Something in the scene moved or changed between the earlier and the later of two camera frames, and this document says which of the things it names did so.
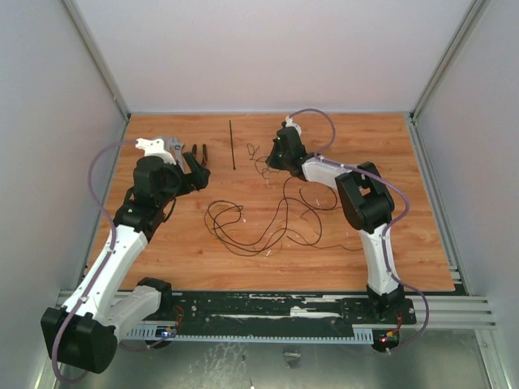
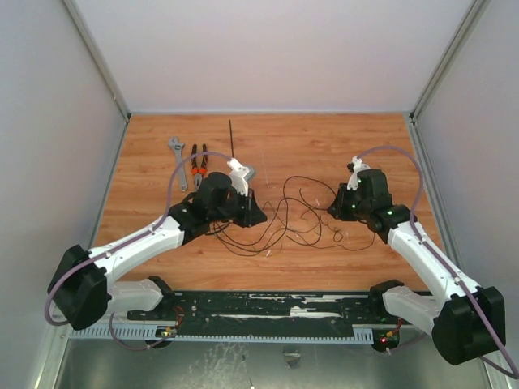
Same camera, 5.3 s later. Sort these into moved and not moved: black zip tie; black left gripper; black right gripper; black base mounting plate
Moved: black left gripper; black right gripper
Not moved: black base mounting plate; black zip tie
